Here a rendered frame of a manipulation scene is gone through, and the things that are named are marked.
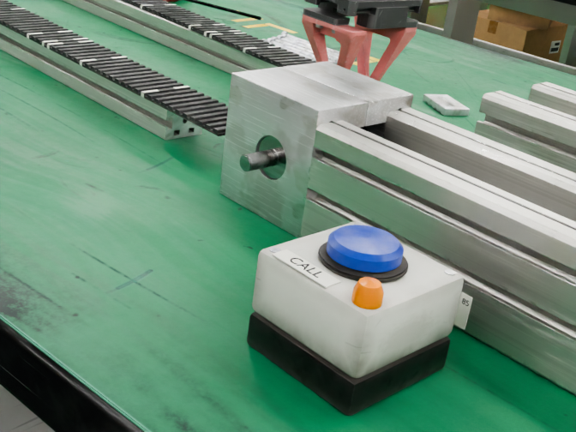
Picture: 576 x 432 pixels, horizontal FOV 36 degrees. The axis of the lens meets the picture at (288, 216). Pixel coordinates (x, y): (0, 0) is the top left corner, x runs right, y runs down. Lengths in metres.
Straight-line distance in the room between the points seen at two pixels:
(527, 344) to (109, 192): 0.32
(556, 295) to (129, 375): 0.23
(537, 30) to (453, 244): 4.12
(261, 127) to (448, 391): 0.24
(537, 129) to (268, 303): 0.32
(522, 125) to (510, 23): 3.95
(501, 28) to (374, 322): 4.23
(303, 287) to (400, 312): 0.05
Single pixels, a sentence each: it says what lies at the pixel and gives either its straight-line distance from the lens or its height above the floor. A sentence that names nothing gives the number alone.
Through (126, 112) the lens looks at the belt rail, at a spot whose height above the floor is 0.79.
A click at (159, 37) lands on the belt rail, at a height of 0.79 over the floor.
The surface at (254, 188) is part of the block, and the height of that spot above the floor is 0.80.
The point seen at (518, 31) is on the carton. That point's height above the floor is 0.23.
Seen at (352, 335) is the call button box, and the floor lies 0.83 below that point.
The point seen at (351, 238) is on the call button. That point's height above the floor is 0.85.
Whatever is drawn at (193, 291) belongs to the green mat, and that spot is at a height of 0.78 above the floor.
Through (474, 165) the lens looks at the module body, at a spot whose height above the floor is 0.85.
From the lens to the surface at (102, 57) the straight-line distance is 0.89.
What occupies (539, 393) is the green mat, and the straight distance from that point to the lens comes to 0.51.
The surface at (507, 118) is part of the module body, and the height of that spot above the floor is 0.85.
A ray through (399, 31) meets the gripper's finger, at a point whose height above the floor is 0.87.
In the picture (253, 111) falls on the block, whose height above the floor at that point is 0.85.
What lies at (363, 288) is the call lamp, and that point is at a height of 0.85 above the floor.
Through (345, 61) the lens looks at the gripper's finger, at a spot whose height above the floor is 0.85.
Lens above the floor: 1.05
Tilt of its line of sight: 24 degrees down
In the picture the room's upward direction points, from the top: 8 degrees clockwise
